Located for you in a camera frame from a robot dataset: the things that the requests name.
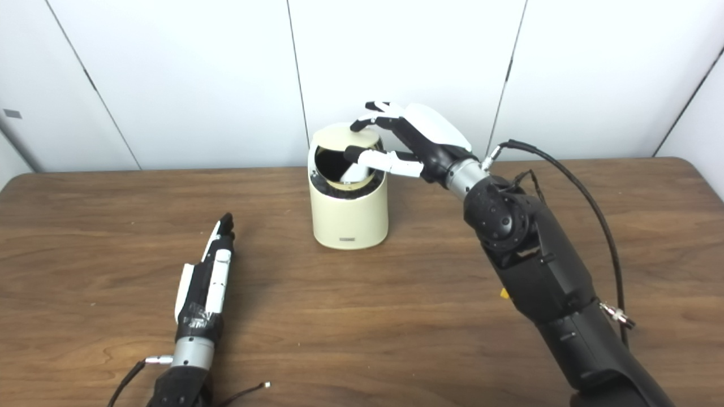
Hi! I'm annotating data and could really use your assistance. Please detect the small white plastic bottle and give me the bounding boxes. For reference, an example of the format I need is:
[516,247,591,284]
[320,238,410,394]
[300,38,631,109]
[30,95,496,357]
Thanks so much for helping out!
[339,163,371,184]

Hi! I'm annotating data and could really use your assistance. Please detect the cream-colored bin body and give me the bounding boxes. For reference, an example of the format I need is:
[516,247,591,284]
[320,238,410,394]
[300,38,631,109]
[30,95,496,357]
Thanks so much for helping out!
[308,123,389,250]

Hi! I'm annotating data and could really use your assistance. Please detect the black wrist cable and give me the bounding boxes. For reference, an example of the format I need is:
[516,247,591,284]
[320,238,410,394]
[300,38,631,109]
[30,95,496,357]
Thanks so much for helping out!
[482,140,635,348]
[107,355,173,407]

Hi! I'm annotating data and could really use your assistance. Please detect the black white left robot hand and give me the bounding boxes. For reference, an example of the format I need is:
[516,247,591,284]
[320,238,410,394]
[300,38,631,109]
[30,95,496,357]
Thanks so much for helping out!
[174,213,236,343]

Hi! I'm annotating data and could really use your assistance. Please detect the thin loose black wire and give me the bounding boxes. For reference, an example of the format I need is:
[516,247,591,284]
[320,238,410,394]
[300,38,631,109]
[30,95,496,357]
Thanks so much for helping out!
[218,382,270,407]

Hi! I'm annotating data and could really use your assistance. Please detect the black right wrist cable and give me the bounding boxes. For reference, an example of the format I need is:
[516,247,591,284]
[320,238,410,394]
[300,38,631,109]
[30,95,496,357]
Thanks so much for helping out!
[482,140,635,348]

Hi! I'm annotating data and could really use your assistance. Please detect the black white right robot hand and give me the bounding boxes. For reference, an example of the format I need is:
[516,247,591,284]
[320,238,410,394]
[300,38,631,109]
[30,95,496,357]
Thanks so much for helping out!
[344,101,479,184]

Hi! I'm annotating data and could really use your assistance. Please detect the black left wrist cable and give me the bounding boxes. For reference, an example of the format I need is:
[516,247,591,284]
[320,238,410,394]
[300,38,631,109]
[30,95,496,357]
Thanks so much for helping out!
[107,355,173,407]

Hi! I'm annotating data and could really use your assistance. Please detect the round cream bin lid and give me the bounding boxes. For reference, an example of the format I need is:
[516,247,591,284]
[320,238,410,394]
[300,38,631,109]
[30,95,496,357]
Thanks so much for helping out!
[312,127,381,153]

